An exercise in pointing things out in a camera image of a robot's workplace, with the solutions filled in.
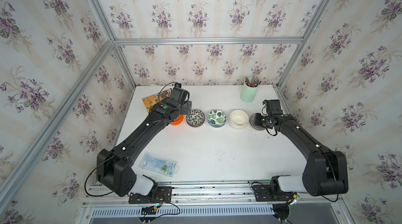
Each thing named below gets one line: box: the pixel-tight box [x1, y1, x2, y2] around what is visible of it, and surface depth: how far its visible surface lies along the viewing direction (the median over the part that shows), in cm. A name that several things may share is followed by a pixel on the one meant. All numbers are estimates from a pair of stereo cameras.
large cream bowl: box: [228, 109, 249, 129], surface depth 96 cm
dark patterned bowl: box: [185, 108, 206, 128], surface depth 100 cm
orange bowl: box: [170, 114, 185, 127], surface depth 95 cm
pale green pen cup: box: [240, 76, 260, 104], surface depth 107 cm
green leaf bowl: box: [206, 109, 227, 128], surface depth 100 cm
